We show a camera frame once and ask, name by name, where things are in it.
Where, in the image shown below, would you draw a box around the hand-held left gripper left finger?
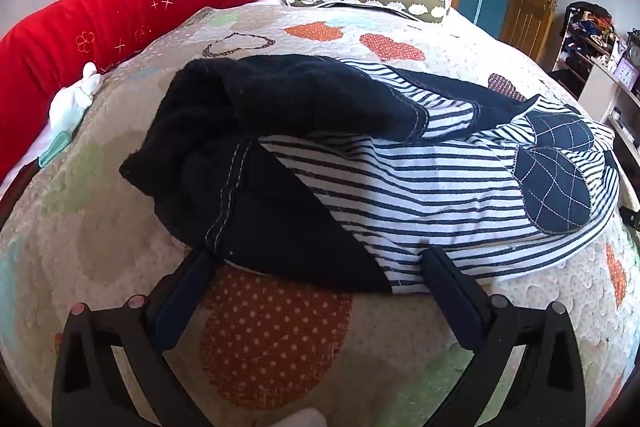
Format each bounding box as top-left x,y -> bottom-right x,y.
51,250 -> 222,427

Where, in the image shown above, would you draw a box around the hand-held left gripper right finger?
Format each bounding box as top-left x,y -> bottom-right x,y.
421,249 -> 587,427

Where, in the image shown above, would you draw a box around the navy and striped pants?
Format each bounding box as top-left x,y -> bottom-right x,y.
119,54 -> 621,295

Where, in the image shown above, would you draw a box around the patchwork heart quilt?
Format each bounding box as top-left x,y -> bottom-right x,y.
0,2 -> 640,427

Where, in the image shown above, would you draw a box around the cluttered white shelf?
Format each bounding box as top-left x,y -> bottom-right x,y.
550,1 -> 640,172

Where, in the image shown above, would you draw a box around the red bolster pillow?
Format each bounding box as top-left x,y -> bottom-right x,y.
0,0 -> 287,188

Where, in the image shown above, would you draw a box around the purple desk clock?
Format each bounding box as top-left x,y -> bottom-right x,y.
614,59 -> 637,84

